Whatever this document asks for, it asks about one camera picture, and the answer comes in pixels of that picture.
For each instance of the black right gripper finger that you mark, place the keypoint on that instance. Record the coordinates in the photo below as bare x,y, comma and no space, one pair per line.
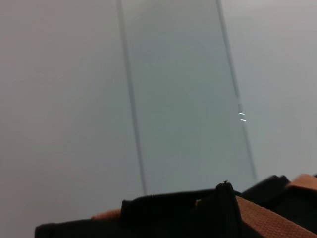
268,187

